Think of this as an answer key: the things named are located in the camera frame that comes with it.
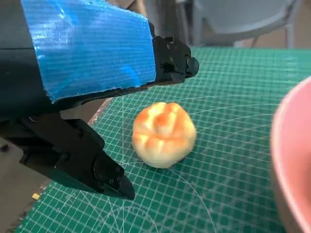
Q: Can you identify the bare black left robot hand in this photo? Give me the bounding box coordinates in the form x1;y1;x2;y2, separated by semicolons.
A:
0;0;200;201

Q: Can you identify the round toy bread bun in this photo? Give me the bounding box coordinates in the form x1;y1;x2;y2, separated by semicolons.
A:
132;101;197;169

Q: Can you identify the pink bowl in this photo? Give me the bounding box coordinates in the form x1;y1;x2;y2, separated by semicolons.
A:
270;76;311;233

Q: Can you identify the green cutting mat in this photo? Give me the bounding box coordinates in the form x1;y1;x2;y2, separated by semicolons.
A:
16;47;311;233

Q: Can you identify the grey mesh chair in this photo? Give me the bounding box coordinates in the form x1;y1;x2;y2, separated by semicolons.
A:
174;0;302;49

